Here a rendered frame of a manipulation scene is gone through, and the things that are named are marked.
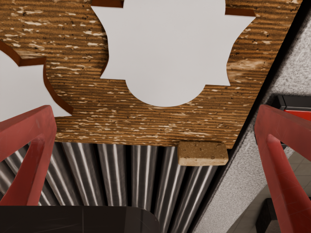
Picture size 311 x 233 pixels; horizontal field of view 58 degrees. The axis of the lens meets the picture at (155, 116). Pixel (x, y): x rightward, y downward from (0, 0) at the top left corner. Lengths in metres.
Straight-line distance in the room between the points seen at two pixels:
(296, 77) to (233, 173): 0.21
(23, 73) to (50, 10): 0.07
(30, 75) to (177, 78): 0.13
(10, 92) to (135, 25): 0.14
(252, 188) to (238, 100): 0.27
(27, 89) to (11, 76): 0.02
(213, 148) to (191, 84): 0.11
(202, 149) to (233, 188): 0.20
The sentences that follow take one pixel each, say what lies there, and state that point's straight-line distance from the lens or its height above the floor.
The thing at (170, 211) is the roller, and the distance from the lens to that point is 0.61.
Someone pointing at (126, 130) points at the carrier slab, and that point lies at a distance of 0.33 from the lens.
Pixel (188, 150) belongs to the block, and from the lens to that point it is 0.34.
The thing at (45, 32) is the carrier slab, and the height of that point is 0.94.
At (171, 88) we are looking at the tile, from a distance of 0.26.
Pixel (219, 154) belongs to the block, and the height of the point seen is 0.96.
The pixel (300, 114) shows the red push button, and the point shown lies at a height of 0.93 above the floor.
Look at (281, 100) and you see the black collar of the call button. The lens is 0.33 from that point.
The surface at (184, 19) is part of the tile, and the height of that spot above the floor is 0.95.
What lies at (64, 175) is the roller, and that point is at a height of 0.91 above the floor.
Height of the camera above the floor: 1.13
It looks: 39 degrees down
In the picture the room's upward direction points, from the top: 179 degrees counter-clockwise
